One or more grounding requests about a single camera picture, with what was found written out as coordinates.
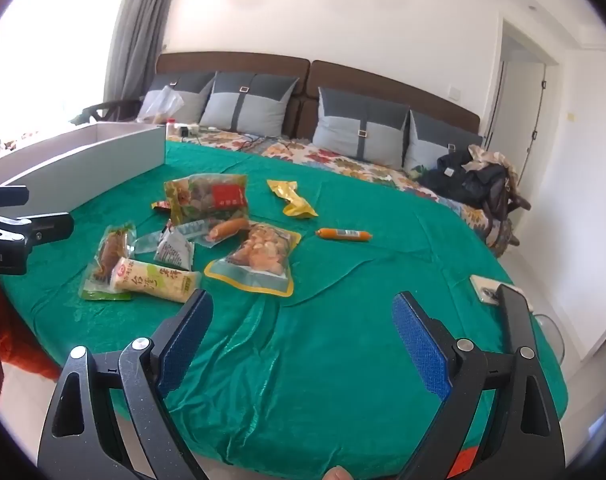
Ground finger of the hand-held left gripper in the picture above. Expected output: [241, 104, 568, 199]
[0, 186, 29, 209]
[0, 212, 75, 251]

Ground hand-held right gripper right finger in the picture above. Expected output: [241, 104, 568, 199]
[391, 291, 566, 480]

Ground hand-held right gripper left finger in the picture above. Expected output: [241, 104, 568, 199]
[37, 288, 215, 480]

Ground cream rice cracker packet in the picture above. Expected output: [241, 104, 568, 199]
[109, 256, 204, 305]

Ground brown jerky snack packet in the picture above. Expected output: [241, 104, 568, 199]
[79, 221, 137, 302]

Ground white box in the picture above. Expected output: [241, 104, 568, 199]
[0, 124, 166, 223]

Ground small white snack packet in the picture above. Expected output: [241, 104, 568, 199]
[133, 226, 196, 274]

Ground yellow bordered peanut bag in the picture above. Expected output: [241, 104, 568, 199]
[204, 222, 303, 297]

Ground long orange sausage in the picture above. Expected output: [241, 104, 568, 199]
[316, 228, 373, 243]

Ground large red label snack bag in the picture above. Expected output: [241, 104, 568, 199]
[163, 173, 250, 229]

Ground yellow vacuum snack packet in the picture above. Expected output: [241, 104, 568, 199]
[266, 179, 319, 219]

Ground white smartphone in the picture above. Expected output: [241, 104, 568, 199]
[470, 275, 534, 312]

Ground black smartphone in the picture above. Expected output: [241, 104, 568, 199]
[497, 284, 536, 349]

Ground dark wooden chair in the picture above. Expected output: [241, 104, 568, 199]
[70, 100, 147, 126]

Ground brown handbag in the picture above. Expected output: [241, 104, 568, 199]
[482, 165, 534, 247]

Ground clear plastic bag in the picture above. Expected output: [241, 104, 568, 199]
[136, 85, 185, 125]

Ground black bag with clothes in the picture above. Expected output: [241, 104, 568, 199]
[417, 152, 508, 207]

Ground grey two-tone pillow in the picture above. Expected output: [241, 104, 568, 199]
[199, 72, 301, 137]
[403, 109, 484, 174]
[312, 86, 412, 167]
[138, 71, 217, 124]

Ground beige patterned cloth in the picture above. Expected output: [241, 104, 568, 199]
[467, 144, 514, 169]

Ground grey curtain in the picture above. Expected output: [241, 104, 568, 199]
[103, 0, 185, 107]

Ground black cable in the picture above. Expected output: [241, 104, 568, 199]
[232, 132, 285, 154]

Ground white door frame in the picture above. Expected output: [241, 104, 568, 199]
[487, 17, 574, 243]

